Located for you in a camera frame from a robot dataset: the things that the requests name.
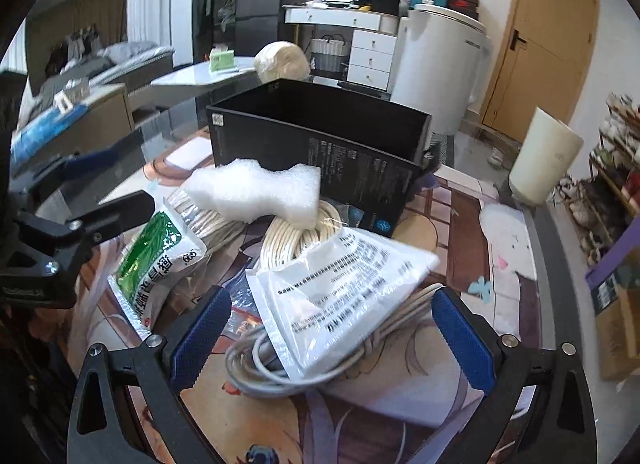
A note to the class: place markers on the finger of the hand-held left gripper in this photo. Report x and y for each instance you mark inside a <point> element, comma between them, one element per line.
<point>120,214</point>
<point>100,159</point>

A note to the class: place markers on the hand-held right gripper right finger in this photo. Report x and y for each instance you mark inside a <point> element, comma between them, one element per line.
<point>465,344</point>

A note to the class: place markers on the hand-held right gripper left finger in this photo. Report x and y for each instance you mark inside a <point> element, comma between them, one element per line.
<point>200,339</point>

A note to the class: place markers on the green snack bag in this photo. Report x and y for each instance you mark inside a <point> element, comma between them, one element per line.
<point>150,264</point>

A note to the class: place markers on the white printed plastic bag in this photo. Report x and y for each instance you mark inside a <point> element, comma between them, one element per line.
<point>340,304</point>

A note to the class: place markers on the black cardboard box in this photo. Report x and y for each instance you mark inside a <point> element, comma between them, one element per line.
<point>280,139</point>

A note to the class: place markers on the beige bedside cabinet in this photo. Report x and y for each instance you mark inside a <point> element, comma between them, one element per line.
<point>107,109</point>

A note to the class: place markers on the blue printed pack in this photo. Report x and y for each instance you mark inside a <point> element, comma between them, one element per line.
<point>42,129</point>

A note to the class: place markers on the bed with grey bedding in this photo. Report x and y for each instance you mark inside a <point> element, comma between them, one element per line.
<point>130,56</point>

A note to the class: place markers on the printed table mat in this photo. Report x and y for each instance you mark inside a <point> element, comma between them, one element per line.
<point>450,224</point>

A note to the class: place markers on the grey side table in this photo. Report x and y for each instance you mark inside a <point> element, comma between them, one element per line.
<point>200,76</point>

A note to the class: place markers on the white foam piece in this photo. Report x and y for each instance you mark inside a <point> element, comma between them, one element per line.
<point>250,189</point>

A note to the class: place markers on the open cardboard box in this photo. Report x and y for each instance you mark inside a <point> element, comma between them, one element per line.
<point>620,334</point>

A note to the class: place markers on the green tissue box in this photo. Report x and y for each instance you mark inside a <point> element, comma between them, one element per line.
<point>221,60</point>

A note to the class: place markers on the rows of sneakers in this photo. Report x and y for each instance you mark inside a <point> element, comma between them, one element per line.
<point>580,209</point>

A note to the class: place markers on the white shoe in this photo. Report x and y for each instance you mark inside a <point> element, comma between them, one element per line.
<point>495,158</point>

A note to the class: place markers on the dark open wardrobe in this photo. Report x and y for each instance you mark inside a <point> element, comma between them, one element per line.
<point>215,4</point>

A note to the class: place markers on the cream cylindrical bin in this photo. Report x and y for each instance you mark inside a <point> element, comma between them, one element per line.
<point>545,164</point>

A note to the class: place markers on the cream yarn ball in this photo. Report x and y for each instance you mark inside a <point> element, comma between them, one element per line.
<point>280,61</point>

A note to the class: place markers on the wooden shoe rack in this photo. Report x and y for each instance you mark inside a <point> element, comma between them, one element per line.
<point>612,179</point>

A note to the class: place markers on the woven basket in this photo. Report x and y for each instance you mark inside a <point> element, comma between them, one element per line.
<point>327,54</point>

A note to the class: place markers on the large white cylindrical bin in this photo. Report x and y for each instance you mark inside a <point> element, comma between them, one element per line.
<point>435,74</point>

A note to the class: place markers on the white dressing table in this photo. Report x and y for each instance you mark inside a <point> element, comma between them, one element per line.
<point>370,44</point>

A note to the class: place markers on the wooden door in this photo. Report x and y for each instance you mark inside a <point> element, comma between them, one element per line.
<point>545,44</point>

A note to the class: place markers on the black bag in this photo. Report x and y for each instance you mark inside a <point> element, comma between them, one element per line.
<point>380,0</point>

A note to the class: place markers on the dark shoe box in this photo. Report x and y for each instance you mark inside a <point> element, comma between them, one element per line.
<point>463,8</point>

